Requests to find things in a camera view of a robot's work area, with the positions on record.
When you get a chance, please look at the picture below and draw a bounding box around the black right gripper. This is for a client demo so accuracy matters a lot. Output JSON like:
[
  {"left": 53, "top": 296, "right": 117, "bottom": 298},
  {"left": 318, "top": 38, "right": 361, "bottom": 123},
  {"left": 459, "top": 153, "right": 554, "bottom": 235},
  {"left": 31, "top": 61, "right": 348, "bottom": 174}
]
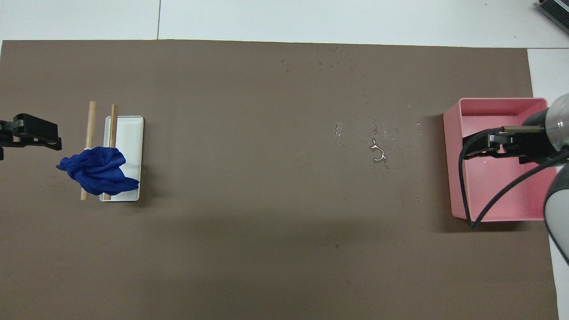
[{"left": 465, "top": 109, "right": 556, "bottom": 166}]

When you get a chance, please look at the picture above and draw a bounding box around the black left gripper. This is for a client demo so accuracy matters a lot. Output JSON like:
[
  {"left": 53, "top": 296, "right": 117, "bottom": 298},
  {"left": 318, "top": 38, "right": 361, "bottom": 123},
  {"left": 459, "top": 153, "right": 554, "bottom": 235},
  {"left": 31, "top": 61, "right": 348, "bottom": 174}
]
[{"left": 0, "top": 113, "right": 63, "bottom": 151}]

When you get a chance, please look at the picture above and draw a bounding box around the blue towel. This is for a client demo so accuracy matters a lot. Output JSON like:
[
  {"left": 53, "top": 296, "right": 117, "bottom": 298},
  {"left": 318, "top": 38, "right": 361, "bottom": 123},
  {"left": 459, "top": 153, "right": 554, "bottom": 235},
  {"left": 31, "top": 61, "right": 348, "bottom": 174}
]
[{"left": 56, "top": 147, "right": 140, "bottom": 196}]

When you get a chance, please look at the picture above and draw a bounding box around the white towel rack base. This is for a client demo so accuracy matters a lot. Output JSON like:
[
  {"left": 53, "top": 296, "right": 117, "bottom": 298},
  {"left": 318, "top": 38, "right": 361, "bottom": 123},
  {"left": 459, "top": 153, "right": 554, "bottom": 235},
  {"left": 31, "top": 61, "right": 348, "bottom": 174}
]
[{"left": 99, "top": 116, "right": 144, "bottom": 203}]

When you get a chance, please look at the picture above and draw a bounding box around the spilled water puddle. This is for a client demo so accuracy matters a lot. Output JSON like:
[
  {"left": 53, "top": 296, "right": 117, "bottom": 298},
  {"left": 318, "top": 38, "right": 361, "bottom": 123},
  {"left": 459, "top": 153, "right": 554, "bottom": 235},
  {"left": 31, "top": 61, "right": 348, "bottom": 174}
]
[{"left": 369, "top": 138, "right": 393, "bottom": 170}]

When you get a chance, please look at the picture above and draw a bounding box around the pink plastic bin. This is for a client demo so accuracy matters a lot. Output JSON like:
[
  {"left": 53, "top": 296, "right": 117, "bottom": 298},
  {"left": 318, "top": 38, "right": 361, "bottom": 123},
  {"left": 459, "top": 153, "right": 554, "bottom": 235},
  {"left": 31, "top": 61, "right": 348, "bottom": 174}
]
[{"left": 443, "top": 97, "right": 561, "bottom": 223}]

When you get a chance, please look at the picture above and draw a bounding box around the wooden rack rod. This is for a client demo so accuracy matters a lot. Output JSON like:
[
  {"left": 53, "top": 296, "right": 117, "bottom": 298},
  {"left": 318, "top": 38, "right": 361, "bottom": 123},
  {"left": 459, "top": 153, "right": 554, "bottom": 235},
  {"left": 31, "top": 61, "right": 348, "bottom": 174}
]
[
  {"left": 80, "top": 100, "right": 97, "bottom": 201},
  {"left": 104, "top": 104, "right": 119, "bottom": 201}
]

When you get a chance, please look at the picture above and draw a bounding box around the grey ribbed device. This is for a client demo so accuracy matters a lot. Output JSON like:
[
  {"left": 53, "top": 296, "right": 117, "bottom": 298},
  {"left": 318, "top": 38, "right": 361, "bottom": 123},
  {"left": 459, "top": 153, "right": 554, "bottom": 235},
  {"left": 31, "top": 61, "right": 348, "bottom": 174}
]
[{"left": 536, "top": 0, "right": 569, "bottom": 30}]

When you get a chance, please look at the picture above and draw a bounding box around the brown table mat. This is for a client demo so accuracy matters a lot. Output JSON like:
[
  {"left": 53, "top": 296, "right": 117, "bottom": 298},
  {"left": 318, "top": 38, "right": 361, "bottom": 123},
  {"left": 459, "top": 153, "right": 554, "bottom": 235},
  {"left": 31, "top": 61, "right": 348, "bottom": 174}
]
[{"left": 0, "top": 39, "right": 560, "bottom": 320}]

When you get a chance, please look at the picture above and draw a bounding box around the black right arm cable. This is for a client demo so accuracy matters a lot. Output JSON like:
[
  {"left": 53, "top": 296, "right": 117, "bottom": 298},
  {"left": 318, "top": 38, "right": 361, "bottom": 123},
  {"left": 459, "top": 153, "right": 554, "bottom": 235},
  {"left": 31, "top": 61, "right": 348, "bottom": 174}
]
[{"left": 459, "top": 126, "right": 569, "bottom": 231}]

